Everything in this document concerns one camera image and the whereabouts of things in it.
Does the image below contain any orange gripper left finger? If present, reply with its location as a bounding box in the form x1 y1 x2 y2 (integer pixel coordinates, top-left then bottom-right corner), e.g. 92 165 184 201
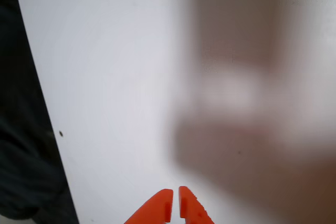
123 188 174 224

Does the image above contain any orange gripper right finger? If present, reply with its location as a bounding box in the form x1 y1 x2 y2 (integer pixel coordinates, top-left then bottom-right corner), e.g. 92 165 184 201
178 186 215 224

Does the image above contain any person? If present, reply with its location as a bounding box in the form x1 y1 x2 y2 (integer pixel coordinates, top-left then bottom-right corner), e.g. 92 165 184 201
0 0 80 224

